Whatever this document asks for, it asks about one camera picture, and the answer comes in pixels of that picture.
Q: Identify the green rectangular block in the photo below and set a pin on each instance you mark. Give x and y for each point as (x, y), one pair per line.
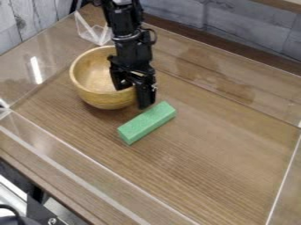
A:
(146, 122)

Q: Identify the wooden bowl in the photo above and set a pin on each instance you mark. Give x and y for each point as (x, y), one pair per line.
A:
(91, 80)

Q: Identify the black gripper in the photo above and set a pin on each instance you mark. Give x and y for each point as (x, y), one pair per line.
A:
(132, 58)

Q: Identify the clear acrylic enclosure walls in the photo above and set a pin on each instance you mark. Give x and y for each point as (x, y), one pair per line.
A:
(219, 166)

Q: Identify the clear acrylic corner bracket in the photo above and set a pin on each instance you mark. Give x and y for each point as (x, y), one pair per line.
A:
(96, 34)

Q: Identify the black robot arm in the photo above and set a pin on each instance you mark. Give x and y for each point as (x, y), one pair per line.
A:
(123, 15)

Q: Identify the black metal mount bracket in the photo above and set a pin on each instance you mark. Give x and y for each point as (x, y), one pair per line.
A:
(40, 214)

